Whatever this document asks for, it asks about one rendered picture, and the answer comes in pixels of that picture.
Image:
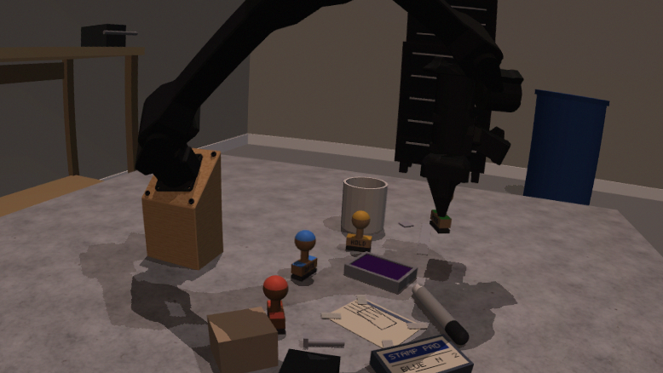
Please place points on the grey cup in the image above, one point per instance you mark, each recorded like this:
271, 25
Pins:
366, 194

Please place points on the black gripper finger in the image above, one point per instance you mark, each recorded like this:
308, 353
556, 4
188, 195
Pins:
442, 193

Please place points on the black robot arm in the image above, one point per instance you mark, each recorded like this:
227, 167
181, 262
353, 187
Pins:
170, 115

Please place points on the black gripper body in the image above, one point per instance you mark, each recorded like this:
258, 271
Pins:
448, 160

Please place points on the beige inspection card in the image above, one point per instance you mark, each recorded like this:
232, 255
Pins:
376, 324

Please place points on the orange rubber stamp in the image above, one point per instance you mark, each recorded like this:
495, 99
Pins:
358, 242

